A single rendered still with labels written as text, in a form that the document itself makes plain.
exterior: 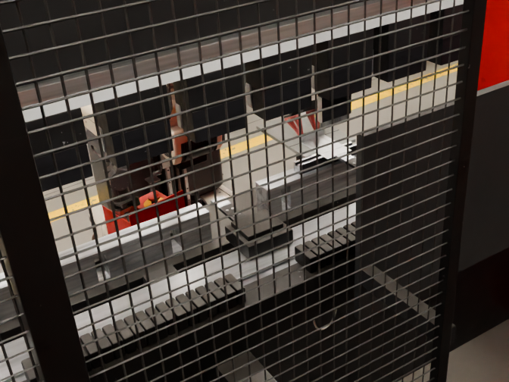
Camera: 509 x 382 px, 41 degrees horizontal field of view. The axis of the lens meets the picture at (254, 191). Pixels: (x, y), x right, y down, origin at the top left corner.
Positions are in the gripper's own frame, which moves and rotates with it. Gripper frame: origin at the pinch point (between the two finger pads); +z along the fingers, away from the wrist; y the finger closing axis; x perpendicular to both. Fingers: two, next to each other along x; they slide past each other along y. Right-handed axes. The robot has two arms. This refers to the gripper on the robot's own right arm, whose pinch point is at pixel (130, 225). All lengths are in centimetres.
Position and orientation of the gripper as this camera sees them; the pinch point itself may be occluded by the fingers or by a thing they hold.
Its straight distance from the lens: 219.9
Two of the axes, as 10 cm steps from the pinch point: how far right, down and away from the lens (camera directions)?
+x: 7.3, -3.7, 5.7
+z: 2.3, 9.2, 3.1
